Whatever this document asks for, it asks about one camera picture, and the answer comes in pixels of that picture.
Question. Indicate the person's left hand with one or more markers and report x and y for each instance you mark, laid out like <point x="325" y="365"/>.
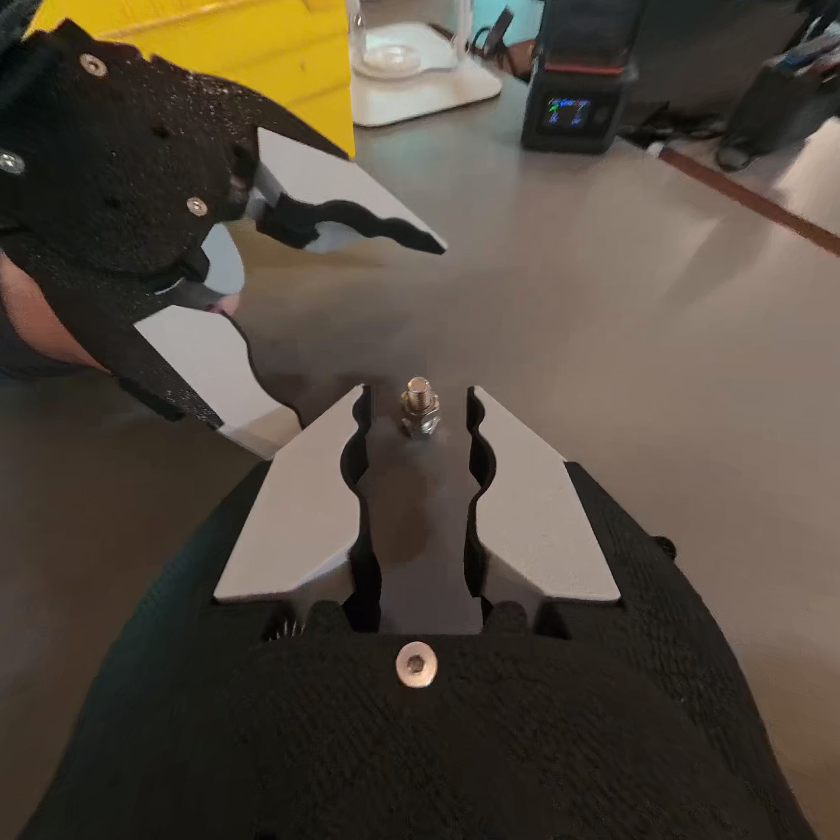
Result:
<point x="33" y="308"/>

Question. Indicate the steel hex nut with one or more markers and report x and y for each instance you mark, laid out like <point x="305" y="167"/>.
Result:
<point x="420" y="412"/>

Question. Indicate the black bag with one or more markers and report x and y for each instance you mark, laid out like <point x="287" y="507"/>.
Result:
<point x="774" y="98"/>

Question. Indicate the yellow plastic bin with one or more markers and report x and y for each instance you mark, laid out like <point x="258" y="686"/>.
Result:
<point x="262" y="52"/>

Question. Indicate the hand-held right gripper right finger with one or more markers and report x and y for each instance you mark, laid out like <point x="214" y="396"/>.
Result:
<point x="544" y="525"/>

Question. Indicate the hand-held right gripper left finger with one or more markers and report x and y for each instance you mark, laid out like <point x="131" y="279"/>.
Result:
<point x="295" y="518"/>

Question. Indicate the black portable power station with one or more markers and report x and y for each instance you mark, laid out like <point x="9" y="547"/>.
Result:
<point x="590" y="92"/>

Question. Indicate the steel hex bolt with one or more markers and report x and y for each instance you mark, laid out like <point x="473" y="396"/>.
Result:
<point x="421" y="388"/>

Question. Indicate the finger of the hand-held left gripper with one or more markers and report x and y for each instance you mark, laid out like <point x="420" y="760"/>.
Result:
<point x="203" y="374"/>
<point x="328" y="177"/>

